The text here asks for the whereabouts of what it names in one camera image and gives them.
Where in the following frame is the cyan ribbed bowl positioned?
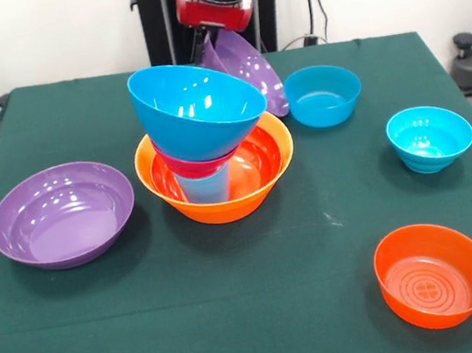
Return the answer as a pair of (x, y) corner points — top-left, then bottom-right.
(383, 98), (472, 181)

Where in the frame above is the blue cup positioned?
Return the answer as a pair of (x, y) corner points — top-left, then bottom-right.
(175, 162), (236, 208)

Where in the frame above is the large blue bowl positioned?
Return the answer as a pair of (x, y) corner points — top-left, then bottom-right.
(124, 50), (276, 172)

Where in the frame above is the purple bowl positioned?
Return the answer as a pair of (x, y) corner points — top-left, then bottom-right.
(0, 154), (145, 279)
(196, 22), (292, 129)

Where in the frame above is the dark green tablecloth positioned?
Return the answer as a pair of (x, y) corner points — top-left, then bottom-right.
(0, 19), (472, 353)

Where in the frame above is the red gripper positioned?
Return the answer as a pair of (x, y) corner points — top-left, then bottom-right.
(172, 0), (263, 66)

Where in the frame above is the orange bowl with ring pattern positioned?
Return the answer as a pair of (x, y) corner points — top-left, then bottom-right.
(368, 215), (472, 338)

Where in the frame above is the magenta bowl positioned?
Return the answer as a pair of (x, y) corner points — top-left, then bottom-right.
(150, 126), (241, 184)

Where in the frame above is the blue bowl with ring pattern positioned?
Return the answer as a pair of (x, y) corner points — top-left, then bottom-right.
(280, 59), (368, 133)

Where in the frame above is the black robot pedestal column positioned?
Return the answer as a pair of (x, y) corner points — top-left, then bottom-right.
(130, 0), (292, 72)

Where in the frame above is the large orange bowl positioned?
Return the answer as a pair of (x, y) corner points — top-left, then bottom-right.
(129, 107), (304, 235)

